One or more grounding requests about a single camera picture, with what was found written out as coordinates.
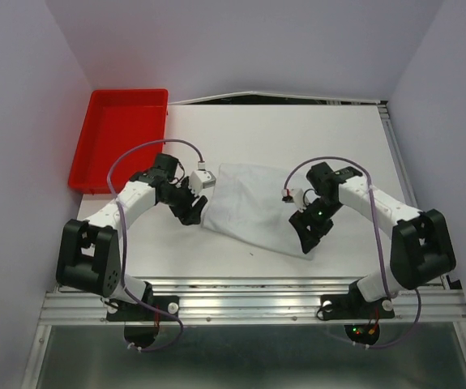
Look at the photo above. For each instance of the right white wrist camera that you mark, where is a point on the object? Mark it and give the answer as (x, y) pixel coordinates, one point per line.
(295, 196)

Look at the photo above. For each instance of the white fabric skirt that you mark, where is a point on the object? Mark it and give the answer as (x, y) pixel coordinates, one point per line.
(247, 205)

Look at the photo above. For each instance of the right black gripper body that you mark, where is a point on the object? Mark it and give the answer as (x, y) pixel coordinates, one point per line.
(320, 211)

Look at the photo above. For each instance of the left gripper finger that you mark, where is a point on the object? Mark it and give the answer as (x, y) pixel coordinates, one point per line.
(198, 206)
(189, 215)

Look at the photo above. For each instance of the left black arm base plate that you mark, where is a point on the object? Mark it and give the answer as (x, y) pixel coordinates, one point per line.
(120, 311)

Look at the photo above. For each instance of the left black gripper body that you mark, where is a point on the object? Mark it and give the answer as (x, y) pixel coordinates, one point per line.
(181, 197)

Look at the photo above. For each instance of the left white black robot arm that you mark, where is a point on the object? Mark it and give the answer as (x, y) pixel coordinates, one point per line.
(90, 255)

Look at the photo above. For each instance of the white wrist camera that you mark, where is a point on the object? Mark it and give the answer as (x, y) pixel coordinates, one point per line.
(295, 196)
(201, 179)

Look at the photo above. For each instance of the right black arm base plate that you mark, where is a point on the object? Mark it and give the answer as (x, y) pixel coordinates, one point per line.
(343, 307)

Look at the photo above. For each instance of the red plastic tray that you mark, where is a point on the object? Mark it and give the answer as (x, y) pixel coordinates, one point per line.
(116, 120)

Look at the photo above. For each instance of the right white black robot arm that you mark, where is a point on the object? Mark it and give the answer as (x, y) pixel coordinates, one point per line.
(414, 246)

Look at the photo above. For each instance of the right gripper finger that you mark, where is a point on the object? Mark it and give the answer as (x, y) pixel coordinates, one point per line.
(301, 228)
(320, 229)

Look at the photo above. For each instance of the aluminium front rail frame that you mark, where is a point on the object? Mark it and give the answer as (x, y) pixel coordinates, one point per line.
(236, 301)

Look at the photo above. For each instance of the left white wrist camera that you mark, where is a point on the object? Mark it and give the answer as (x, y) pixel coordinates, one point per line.
(201, 179)

